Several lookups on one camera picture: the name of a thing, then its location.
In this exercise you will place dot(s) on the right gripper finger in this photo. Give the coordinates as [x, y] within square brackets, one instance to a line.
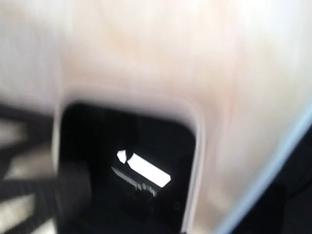
[60, 196]

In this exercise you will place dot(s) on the clear phone case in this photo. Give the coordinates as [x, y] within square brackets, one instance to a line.
[195, 158]

